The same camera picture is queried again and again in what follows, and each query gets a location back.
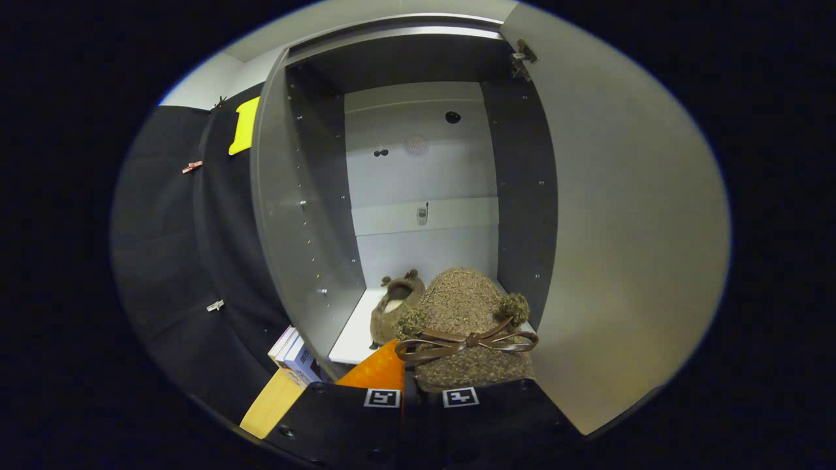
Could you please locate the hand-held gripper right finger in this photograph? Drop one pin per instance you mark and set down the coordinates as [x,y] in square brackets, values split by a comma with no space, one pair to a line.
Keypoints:
[496,424]

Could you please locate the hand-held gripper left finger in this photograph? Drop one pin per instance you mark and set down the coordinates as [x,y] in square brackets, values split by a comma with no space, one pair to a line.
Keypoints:
[339,424]

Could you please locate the beige shoe cabinet door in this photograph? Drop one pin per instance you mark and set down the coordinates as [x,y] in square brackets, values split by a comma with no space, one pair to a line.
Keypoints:
[627,228]

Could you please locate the grey shoe cabinet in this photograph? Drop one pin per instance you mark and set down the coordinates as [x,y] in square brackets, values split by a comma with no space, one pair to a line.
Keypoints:
[307,196]

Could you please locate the wooden clothespin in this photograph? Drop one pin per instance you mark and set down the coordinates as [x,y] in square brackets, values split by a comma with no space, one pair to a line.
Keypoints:
[192,167]

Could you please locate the brown fuzzy shoe with bow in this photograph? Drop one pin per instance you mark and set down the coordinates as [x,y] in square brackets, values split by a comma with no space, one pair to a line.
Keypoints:
[464,307]
[392,313]

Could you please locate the black backdrop cloth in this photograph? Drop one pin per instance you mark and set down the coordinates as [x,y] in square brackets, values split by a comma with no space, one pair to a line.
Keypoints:
[170,261]

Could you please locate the stack of small boxes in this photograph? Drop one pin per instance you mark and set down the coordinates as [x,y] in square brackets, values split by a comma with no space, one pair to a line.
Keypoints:
[297,359]

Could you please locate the white clip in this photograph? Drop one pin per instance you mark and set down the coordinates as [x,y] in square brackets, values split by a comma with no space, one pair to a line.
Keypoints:
[215,305]

